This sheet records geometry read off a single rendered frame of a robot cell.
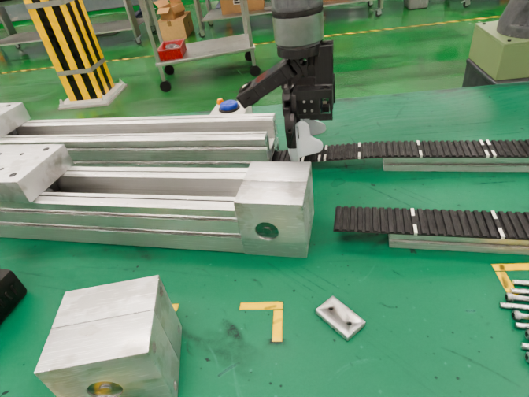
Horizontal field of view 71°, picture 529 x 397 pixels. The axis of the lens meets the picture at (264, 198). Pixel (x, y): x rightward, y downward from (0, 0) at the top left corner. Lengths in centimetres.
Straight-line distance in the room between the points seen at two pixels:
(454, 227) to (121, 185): 50
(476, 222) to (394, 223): 10
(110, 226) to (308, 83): 38
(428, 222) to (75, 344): 43
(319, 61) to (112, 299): 44
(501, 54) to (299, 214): 73
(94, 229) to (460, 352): 51
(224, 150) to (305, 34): 24
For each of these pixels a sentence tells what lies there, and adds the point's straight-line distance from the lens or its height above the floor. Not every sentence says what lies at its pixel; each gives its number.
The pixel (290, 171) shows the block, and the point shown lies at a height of 87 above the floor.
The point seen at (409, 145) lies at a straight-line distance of 70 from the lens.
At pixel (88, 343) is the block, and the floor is 87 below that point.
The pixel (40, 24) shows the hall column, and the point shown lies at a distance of 382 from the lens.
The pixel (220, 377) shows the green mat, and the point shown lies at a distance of 44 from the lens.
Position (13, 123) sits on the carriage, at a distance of 98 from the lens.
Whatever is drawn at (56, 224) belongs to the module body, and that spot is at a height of 81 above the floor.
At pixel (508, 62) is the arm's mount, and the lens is 108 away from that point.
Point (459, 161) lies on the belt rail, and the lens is 70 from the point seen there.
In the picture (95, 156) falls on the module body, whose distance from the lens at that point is 81.
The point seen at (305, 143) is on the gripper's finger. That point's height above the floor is 84.
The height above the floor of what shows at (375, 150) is 81.
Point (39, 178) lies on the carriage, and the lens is 67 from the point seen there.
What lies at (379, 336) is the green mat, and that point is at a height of 78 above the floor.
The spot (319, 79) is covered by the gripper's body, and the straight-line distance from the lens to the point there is 62.
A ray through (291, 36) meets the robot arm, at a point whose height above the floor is 102.
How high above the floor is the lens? 116
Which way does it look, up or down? 37 degrees down
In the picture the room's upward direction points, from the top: 9 degrees counter-clockwise
